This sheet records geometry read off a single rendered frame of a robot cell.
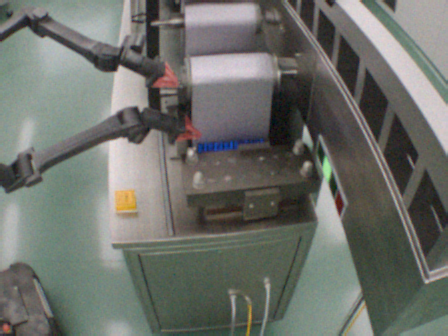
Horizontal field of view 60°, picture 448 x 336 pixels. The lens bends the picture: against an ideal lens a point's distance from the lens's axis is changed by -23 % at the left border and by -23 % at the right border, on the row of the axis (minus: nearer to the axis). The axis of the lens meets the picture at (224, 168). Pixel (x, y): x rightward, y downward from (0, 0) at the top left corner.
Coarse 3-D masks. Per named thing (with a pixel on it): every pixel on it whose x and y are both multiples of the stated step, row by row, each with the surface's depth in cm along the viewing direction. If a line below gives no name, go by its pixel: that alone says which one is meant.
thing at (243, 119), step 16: (192, 112) 142; (208, 112) 143; (224, 112) 144; (240, 112) 145; (256, 112) 146; (208, 128) 148; (224, 128) 149; (240, 128) 150; (256, 128) 151; (208, 144) 153
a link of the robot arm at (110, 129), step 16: (128, 112) 134; (96, 128) 130; (112, 128) 131; (128, 128) 133; (64, 144) 126; (80, 144) 127; (96, 144) 132; (48, 160) 123; (64, 160) 129; (32, 176) 121
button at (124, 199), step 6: (114, 192) 151; (120, 192) 151; (126, 192) 151; (132, 192) 151; (114, 198) 149; (120, 198) 149; (126, 198) 149; (132, 198) 149; (120, 204) 147; (126, 204) 148; (132, 204) 148; (120, 210) 148; (126, 210) 149
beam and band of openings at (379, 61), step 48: (288, 0) 141; (336, 0) 99; (336, 48) 107; (384, 48) 83; (384, 96) 98; (432, 96) 73; (384, 144) 88; (432, 144) 67; (432, 192) 77; (432, 240) 74
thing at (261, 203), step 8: (248, 192) 140; (256, 192) 140; (264, 192) 140; (272, 192) 140; (248, 200) 141; (256, 200) 141; (264, 200) 142; (272, 200) 142; (248, 208) 143; (256, 208) 144; (264, 208) 145; (272, 208) 145; (248, 216) 146; (256, 216) 147; (264, 216) 147
